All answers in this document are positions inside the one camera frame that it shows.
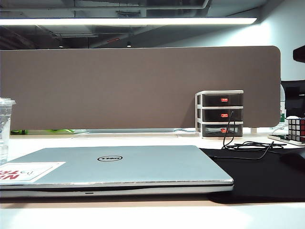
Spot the black Rubik's cube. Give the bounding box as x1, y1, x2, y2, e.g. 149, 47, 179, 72
287, 115, 305, 144

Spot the clear plastic lidded cup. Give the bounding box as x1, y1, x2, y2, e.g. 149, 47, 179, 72
0, 97, 17, 166

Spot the long ceiling light strip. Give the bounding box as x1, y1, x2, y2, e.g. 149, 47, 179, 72
0, 17, 258, 26

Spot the thin black cable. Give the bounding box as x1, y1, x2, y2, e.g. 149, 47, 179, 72
213, 110, 288, 160

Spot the black computer mouse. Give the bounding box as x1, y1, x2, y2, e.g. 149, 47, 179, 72
279, 151, 305, 173

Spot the clear organizer drawer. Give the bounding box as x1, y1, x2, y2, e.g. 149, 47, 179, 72
202, 124, 244, 137

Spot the white cable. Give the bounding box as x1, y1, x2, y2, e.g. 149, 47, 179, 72
270, 123, 289, 132

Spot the white drawer organizer frame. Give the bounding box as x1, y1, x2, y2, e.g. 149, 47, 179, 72
194, 90, 244, 140

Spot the black monitor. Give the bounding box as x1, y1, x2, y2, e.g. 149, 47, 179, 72
281, 80, 305, 118

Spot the plastic bottle green label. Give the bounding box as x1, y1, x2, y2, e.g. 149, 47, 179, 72
279, 83, 287, 125

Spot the silver Dell laptop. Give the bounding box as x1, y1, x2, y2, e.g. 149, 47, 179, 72
0, 145, 234, 198

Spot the brown fabric desk partition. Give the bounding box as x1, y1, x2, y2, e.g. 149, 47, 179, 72
0, 45, 282, 131

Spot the flat green object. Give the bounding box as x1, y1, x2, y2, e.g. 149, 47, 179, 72
49, 128, 75, 135

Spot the black desk mat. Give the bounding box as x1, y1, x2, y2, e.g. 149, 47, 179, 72
199, 146, 305, 205

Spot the dark translucent organizer drawer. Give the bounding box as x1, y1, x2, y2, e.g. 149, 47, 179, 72
202, 93, 244, 107
202, 109, 244, 122

